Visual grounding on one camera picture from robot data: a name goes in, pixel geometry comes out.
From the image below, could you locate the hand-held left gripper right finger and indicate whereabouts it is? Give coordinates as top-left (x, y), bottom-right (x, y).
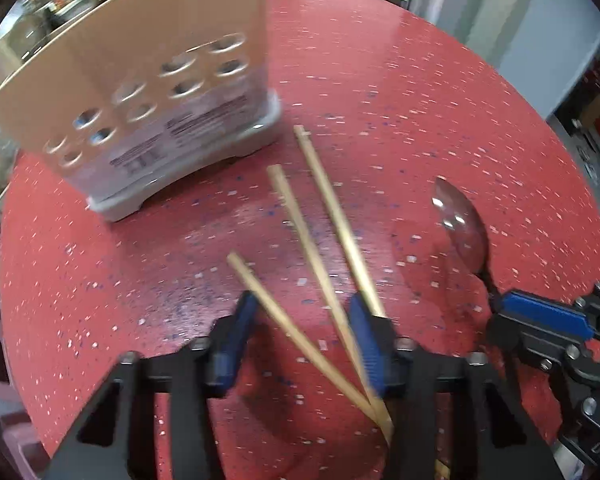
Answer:
top-left (349, 294), bottom-right (563, 480)

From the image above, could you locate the wooden chopstick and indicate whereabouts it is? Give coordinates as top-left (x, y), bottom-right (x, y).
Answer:
top-left (227, 252), bottom-right (388, 431)
top-left (294, 125), bottom-right (452, 480)
top-left (267, 165), bottom-right (396, 448)

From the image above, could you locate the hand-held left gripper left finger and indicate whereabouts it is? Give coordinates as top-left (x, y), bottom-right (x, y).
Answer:
top-left (42, 292), bottom-right (259, 480)

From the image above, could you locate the beige utensil holder grey base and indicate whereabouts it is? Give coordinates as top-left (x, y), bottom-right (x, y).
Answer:
top-left (0, 0), bottom-right (283, 222)

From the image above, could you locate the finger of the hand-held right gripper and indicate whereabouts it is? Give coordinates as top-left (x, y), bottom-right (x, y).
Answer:
top-left (499, 282), bottom-right (600, 347)
top-left (486, 310), bottom-right (600, 441)

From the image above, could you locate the metal spoon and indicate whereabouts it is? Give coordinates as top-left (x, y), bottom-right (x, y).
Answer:
top-left (431, 176), bottom-right (506, 306)

